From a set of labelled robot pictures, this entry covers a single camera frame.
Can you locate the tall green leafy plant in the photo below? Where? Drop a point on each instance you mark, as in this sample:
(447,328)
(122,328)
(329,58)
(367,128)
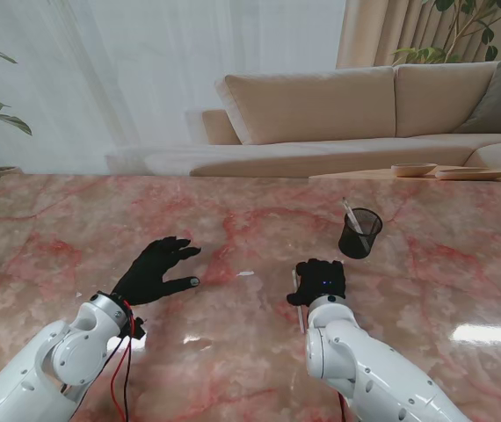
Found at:
(426,55)

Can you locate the sheer white curtain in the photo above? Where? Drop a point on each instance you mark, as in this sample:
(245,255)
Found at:
(145,66)

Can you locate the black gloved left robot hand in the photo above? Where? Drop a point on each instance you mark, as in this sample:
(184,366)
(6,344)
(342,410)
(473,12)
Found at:
(154,274)

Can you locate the beige curtain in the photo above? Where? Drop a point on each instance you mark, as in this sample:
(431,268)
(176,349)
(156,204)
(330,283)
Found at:
(365,31)

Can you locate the black mesh brush holder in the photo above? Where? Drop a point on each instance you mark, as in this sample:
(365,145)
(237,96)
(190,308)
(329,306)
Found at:
(360,239)

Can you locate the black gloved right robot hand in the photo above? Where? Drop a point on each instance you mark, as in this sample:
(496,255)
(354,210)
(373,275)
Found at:
(323,281)

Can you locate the beige sofa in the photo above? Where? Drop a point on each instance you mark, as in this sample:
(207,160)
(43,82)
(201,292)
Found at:
(312,101)

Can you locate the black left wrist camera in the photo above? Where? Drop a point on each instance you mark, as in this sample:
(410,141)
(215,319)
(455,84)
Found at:
(138,329)

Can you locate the white straw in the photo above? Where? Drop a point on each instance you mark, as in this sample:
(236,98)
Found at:
(348,208)
(361,233)
(301,316)

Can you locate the long white table fleck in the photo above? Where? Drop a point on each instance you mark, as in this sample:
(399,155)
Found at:
(245,273)

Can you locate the wooden coffee table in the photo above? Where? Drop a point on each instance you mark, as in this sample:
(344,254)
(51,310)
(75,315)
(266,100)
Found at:
(365,174)

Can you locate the wooden bowl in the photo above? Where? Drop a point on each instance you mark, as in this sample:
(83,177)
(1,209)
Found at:
(413,169)

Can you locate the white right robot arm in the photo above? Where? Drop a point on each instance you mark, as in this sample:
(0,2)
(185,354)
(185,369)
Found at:
(365,365)

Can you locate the flat wooden tray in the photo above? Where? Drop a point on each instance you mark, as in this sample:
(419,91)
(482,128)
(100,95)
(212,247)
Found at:
(470,174)

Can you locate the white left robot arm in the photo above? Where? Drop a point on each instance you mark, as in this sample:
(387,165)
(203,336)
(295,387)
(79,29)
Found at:
(48,360)

